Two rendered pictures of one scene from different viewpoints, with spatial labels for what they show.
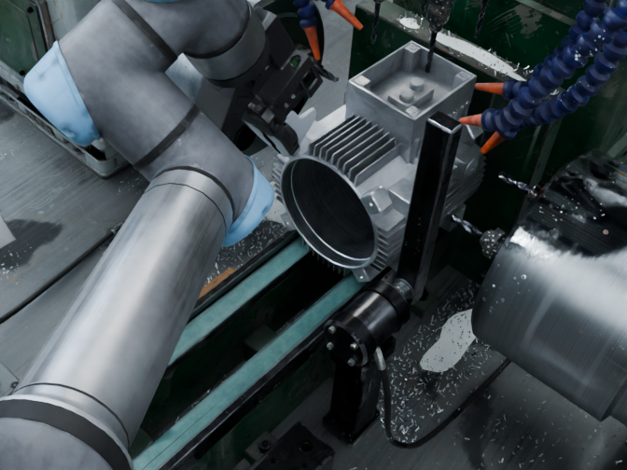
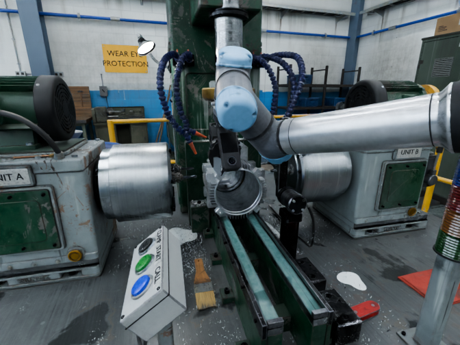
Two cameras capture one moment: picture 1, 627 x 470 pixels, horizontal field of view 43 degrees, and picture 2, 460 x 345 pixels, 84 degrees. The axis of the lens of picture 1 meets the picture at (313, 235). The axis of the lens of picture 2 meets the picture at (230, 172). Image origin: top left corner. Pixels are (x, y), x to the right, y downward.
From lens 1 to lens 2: 0.76 m
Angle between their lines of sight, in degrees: 52
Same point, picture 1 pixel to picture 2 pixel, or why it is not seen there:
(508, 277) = (308, 163)
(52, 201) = (84, 300)
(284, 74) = not seen: hidden behind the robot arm
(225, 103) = (233, 134)
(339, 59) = not seen: hidden behind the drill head
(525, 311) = (317, 170)
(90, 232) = (122, 294)
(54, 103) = (250, 100)
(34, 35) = (43, 211)
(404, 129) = (244, 152)
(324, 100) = not seen: hidden behind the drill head
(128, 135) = (264, 115)
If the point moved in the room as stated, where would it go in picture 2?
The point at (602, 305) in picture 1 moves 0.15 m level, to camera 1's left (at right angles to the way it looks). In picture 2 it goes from (330, 155) to (314, 163)
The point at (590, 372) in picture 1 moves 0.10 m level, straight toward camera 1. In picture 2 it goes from (339, 174) to (362, 183)
